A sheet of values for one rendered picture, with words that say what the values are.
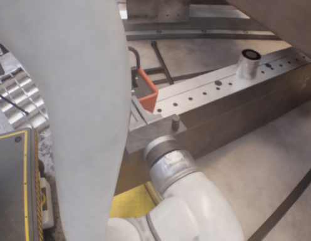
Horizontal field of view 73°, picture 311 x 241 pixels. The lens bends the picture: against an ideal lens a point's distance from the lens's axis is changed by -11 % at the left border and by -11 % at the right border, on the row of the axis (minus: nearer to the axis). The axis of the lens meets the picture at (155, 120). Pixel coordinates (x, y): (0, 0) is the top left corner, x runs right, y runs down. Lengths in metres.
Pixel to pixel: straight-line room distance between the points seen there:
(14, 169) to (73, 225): 1.01
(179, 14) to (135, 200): 1.26
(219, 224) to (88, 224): 0.21
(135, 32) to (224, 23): 0.70
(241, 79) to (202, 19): 1.04
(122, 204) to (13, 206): 0.57
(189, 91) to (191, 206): 0.54
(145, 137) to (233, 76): 0.57
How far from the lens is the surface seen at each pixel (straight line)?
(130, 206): 1.34
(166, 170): 0.42
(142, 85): 0.70
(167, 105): 0.79
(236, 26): 2.02
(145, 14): 1.73
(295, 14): 0.90
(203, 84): 0.89
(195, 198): 0.39
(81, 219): 0.24
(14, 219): 1.13
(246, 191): 1.10
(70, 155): 0.17
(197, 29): 1.94
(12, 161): 1.28
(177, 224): 0.38
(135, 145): 0.46
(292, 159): 1.29
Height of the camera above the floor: 1.26
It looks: 50 degrees down
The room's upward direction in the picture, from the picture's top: straight up
